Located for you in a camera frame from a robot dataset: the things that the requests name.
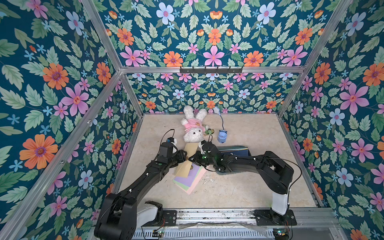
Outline tan kraft envelope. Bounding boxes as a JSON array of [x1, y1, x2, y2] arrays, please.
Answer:
[[175, 143, 199, 178]]

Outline navy blue envelope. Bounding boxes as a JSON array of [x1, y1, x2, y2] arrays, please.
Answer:
[[218, 146, 251, 157]]

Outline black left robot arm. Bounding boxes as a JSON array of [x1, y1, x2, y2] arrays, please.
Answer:
[[94, 137, 187, 240]]

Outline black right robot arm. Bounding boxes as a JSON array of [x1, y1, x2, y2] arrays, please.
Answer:
[[189, 142, 294, 216]]

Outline dark teal storage box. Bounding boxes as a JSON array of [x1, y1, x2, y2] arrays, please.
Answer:
[[213, 145, 252, 176]]

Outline pink envelope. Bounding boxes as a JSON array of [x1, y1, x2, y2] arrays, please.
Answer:
[[186, 168, 207, 195]]

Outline lilac purple envelope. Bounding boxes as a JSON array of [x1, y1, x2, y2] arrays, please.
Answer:
[[173, 164, 201, 187]]

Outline small green flower toy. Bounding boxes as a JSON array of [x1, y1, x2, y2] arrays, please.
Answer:
[[206, 129, 215, 135]]

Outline light green envelope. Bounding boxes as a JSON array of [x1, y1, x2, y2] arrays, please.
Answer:
[[177, 171, 205, 195]]

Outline blue cat desk lamp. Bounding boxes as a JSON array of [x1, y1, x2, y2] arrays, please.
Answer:
[[213, 107, 228, 144]]

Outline white plush bunny toy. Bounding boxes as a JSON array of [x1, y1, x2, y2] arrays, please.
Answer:
[[181, 106, 208, 143]]

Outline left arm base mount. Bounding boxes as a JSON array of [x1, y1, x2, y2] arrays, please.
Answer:
[[137, 201, 178, 228]]

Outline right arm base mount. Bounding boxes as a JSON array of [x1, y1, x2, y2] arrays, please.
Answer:
[[254, 209, 297, 226]]

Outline black wall hook rail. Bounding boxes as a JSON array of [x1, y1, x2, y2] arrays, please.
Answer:
[[179, 67, 243, 75]]

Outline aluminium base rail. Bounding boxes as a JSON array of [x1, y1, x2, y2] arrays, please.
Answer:
[[131, 208, 348, 240]]

